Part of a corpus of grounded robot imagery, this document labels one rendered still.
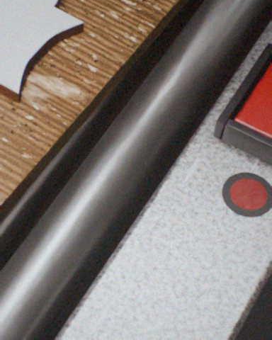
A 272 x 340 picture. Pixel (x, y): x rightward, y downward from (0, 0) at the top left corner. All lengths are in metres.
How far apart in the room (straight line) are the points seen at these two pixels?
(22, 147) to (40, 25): 0.09
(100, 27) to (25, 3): 0.05
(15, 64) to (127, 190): 0.10
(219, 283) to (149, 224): 0.05
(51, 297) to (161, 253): 0.07
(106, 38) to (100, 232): 0.13
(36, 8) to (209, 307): 0.22
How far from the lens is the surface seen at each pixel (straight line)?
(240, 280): 0.55
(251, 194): 0.58
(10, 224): 0.56
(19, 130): 0.57
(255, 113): 0.60
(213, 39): 0.65
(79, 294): 0.58
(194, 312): 0.54
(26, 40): 0.60
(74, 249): 0.55
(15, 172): 0.55
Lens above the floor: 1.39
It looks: 54 degrees down
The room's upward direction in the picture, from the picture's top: 8 degrees clockwise
